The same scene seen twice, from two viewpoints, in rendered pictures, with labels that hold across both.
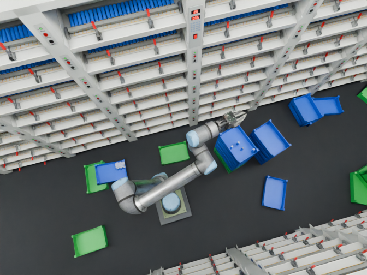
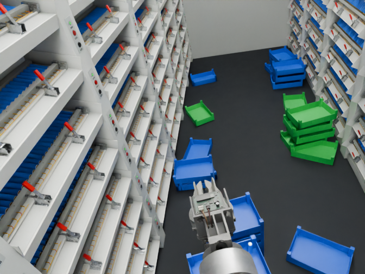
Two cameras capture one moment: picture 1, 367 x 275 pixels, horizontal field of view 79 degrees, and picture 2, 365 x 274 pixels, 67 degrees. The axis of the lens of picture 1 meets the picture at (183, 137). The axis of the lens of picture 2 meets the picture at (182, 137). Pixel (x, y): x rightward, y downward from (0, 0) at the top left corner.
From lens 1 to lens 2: 82 cm
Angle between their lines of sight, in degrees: 47
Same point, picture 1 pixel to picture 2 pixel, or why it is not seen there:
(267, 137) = not seen: hidden behind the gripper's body
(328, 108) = (200, 151)
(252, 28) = (36, 112)
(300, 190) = (314, 216)
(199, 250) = not seen: outside the picture
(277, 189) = (312, 249)
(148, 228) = not seen: outside the picture
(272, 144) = (239, 219)
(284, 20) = (65, 78)
